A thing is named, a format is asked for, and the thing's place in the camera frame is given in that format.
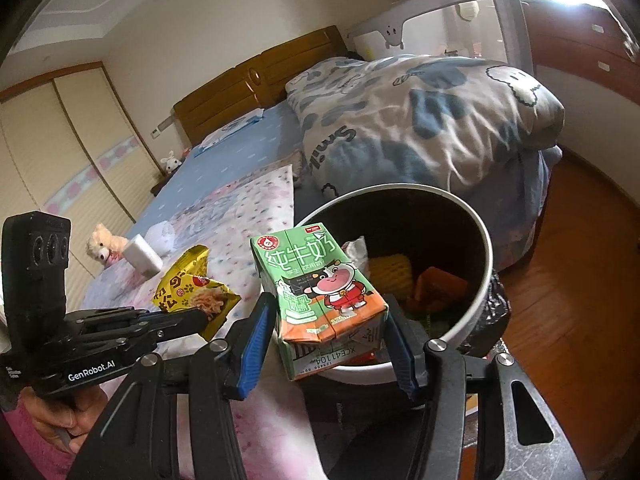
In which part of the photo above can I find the blue grey printed duvet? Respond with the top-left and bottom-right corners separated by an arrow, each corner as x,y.
285,55 -> 566,198

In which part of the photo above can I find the person's left hand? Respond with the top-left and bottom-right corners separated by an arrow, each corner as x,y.
22,387 -> 108,453

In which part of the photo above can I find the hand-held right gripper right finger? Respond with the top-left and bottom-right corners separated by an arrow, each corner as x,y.
385,295 -> 576,480

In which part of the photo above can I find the floral dotted blanket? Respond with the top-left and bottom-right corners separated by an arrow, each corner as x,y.
100,162 -> 321,480

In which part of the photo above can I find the small white box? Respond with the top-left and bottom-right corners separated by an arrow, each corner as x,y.
124,234 -> 163,277

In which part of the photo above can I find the yellow snack packet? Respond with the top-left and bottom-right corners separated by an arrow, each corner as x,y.
152,244 -> 243,342

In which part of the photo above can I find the blue printed pillow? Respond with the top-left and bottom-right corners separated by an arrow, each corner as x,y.
192,109 -> 266,158

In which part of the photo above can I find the cream sliding wardrobe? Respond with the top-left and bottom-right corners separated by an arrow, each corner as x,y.
0,60 -> 161,291

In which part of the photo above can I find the wooden dresser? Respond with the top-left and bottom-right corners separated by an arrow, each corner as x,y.
520,0 -> 640,111

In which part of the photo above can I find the orange box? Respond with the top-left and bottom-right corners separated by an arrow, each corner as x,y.
405,266 -> 468,313

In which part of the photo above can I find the person's left forearm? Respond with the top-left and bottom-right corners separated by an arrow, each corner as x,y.
0,400 -> 81,480

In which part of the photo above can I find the white plastic wrapper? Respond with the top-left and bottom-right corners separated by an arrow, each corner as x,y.
145,220 -> 176,253

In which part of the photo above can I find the crumpled white tissue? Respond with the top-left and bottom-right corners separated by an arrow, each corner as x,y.
342,237 -> 371,266

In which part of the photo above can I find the green milk carton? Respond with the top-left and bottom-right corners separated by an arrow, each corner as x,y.
250,225 -> 390,382

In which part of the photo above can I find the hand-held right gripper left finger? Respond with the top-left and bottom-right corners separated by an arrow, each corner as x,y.
75,292 -> 279,480

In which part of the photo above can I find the beige teddy bear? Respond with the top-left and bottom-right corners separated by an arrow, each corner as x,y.
86,222 -> 130,266

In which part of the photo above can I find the white round bin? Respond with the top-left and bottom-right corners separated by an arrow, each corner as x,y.
292,184 -> 496,385

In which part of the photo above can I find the blue bed sheet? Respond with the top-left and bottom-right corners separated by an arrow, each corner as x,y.
85,102 -> 563,311

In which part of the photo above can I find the grey bed rail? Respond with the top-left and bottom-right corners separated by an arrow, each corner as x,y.
347,0 -> 533,68

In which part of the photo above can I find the wooden headboard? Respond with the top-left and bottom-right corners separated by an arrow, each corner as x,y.
172,25 -> 346,146

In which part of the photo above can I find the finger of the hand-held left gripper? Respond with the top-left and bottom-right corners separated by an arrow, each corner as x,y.
82,309 -> 211,358
65,306 -> 163,336

